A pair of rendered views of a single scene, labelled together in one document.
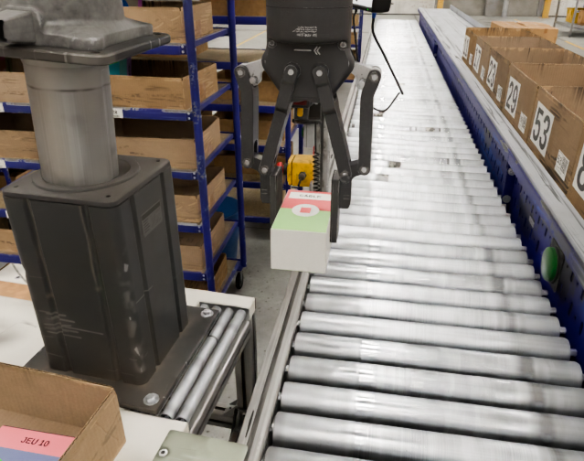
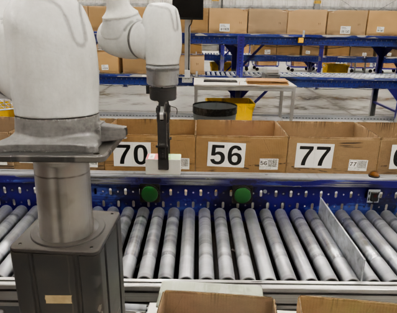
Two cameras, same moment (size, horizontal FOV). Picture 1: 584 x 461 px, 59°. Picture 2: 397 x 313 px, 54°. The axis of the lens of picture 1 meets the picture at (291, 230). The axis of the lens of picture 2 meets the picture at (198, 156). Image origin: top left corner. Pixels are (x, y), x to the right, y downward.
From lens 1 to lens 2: 1.23 m
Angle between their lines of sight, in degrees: 90
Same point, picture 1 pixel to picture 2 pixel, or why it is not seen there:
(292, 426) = (148, 271)
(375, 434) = (151, 249)
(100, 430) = (182, 299)
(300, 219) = (172, 156)
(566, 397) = (129, 211)
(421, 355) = not seen: hidden behind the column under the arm
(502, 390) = (125, 222)
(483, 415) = (140, 227)
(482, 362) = not seen: hidden behind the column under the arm
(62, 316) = not seen: outside the picture
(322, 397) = (130, 264)
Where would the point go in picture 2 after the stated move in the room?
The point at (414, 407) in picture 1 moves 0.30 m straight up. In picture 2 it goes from (136, 241) to (133, 162)
